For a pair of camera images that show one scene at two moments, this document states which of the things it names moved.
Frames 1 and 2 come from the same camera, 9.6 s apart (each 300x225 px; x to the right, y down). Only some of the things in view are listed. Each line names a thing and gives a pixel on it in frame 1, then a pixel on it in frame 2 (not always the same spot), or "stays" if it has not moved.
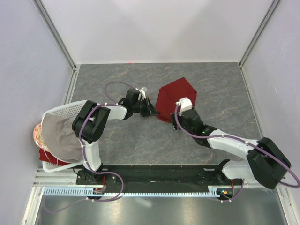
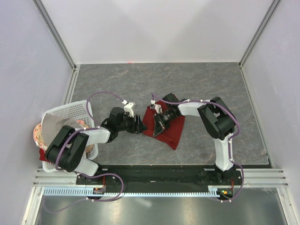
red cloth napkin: [168, 95] to [172, 135]
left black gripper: [149, 108] to [133, 127]
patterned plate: [38, 137] stays
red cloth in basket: [48, 157] stays
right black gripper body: [174, 121] to [166, 117]
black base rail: [164, 176] stays
